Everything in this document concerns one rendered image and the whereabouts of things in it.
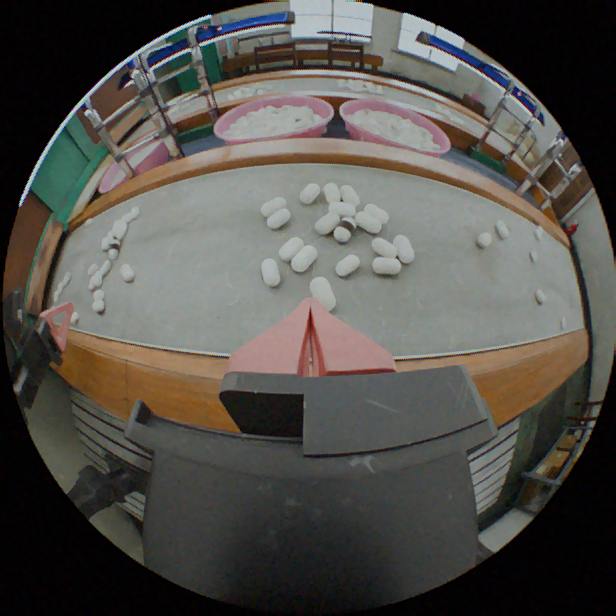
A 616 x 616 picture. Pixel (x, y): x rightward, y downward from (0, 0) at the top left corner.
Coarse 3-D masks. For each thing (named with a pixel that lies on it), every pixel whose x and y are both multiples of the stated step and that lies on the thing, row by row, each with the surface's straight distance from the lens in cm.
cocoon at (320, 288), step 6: (312, 282) 24; (318, 282) 23; (324, 282) 23; (312, 288) 24; (318, 288) 23; (324, 288) 23; (330, 288) 24; (312, 294) 24; (318, 294) 23; (324, 294) 23; (330, 294) 23; (318, 300) 23; (324, 300) 23; (330, 300) 23; (324, 306) 23; (330, 306) 23
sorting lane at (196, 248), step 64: (192, 192) 41; (256, 192) 35; (320, 192) 33; (384, 192) 36; (448, 192) 44; (64, 256) 84; (128, 256) 43; (192, 256) 32; (256, 256) 28; (320, 256) 27; (448, 256) 34; (512, 256) 48; (128, 320) 37; (192, 320) 28; (256, 320) 25; (384, 320) 26; (448, 320) 30; (512, 320) 41; (576, 320) 87
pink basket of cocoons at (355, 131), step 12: (348, 108) 60; (360, 108) 64; (372, 108) 67; (384, 108) 68; (348, 120) 49; (420, 120) 67; (348, 132) 55; (360, 132) 48; (372, 132) 45; (432, 132) 65; (384, 144) 46; (396, 144) 45; (444, 144) 59; (432, 156) 51
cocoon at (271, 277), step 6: (264, 264) 25; (270, 264) 25; (276, 264) 25; (264, 270) 25; (270, 270) 24; (276, 270) 25; (264, 276) 25; (270, 276) 24; (276, 276) 24; (264, 282) 25; (270, 282) 24; (276, 282) 24
